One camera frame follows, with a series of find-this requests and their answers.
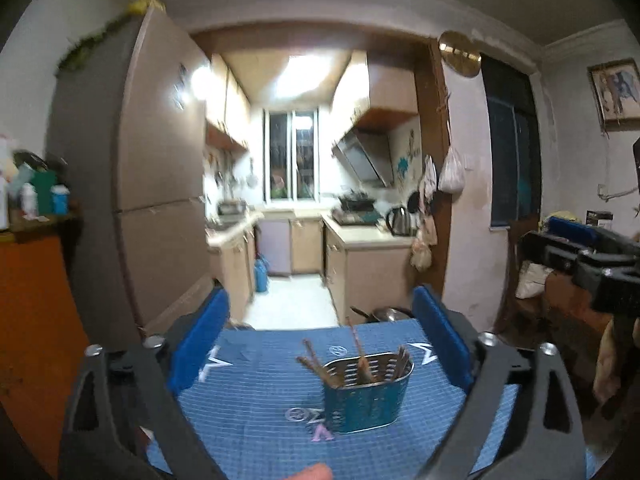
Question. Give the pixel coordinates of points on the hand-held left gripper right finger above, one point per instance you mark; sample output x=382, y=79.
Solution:
x=440, y=340

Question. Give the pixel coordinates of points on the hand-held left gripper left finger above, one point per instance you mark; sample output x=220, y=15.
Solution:
x=200, y=345

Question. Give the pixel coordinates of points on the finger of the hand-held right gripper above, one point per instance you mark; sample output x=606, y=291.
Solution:
x=555, y=250

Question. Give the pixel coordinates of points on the wooden chopstick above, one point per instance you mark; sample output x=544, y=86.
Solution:
x=361, y=355
x=320, y=360
x=315, y=370
x=401, y=360

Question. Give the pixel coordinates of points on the blue metal utensil holder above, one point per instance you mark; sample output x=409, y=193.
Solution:
x=365, y=410

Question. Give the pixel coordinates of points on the person's right hand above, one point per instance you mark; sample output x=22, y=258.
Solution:
x=607, y=360

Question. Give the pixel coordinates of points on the white bag on chair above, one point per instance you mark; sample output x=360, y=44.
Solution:
x=532, y=282

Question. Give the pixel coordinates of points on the metal pot lid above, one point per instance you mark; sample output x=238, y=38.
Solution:
x=397, y=314

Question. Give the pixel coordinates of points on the wooden chair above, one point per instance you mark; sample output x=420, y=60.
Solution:
x=525, y=310

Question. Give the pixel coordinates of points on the blue checkered tablecloth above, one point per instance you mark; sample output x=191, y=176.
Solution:
x=260, y=400

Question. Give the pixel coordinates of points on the blue water jug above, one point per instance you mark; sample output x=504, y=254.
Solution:
x=262, y=276

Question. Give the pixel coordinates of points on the kitchen counter under stove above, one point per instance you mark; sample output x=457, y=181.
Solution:
x=365, y=275

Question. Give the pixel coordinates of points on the dark window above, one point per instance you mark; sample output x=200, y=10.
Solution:
x=510, y=145

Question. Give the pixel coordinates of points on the hanging cloth bags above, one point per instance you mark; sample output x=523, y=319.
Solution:
x=425, y=220

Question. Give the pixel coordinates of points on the steel electric kettle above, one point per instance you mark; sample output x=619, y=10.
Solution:
x=400, y=222

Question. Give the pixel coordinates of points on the white plastic bag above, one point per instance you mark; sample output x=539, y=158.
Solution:
x=451, y=175

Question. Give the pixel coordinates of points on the grey countertop oven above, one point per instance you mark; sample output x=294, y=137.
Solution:
x=231, y=208

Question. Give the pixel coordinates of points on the kitchen base cabinets with sink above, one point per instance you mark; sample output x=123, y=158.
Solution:
x=305, y=247

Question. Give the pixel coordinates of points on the gas stove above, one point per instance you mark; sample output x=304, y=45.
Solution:
x=357, y=216

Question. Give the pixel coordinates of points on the black wok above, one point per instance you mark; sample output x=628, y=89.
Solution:
x=356, y=201

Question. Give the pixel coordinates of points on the wooden sideboard cabinet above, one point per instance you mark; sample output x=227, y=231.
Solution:
x=35, y=335

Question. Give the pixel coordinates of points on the tall brown refrigerator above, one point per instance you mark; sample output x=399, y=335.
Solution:
x=150, y=160

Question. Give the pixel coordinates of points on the steel range hood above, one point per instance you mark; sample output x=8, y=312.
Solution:
x=362, y=157

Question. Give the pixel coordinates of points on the kitchen window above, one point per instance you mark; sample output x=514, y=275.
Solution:
x=292, y=157

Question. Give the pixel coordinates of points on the green box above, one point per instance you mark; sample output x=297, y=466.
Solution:
x=44, y=190

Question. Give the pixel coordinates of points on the white medicine bottle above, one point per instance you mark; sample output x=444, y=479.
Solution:
x=28, y=202

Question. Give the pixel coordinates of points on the ceiling light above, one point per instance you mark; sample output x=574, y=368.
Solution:
x=310, y=75

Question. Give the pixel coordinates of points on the green garland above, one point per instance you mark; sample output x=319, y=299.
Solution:
x=100, y=35

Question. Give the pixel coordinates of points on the framed wall picture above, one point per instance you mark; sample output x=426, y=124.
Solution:
x=616, y=95

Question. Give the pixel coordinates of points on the wall cabinet above range hood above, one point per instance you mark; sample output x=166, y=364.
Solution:
x=380, y=90

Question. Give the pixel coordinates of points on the long row of wall cabinets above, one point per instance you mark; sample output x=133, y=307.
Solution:
x=227, y=105

